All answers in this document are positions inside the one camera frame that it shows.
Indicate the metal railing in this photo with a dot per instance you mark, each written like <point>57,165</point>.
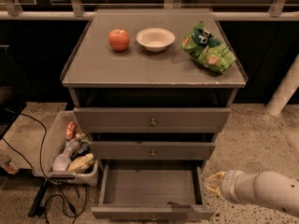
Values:
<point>221,10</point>

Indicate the grey bottom drawer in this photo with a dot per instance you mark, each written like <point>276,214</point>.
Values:
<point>152,191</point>

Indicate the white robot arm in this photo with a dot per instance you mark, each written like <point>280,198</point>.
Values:
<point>266,189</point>

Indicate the white bowl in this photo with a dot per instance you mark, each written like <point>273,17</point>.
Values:
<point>155,39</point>

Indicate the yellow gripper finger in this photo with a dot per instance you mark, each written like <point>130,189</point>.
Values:
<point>213,182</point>

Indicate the white pillar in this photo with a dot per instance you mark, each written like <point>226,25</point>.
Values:
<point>285,90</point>

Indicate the grey drawer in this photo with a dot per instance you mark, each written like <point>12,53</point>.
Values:
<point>118,150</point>
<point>152,191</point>
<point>151,120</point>

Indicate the yellow sponge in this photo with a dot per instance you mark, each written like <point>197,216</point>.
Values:
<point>81,164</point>

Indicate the clear plastic bin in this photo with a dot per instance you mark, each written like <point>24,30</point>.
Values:
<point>53,145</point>

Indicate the black stand leg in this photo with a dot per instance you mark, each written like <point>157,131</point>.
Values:
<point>36,208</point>

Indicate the green snack bag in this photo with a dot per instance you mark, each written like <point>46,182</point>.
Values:
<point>207,50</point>

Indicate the red soda can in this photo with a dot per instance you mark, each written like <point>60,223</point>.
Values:
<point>70,130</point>

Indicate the grey top drawer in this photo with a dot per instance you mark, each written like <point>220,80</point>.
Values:
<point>151,120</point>

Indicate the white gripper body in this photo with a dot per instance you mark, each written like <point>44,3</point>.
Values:
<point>230,184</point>

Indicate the red apple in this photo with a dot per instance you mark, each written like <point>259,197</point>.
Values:
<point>119,39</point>

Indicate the grey middle drawer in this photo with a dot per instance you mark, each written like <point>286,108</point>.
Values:
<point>118,150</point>

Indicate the white plastic cup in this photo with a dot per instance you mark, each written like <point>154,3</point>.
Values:
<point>61,163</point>

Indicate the grey drawer cabinet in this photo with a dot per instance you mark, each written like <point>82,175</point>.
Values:
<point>98,76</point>

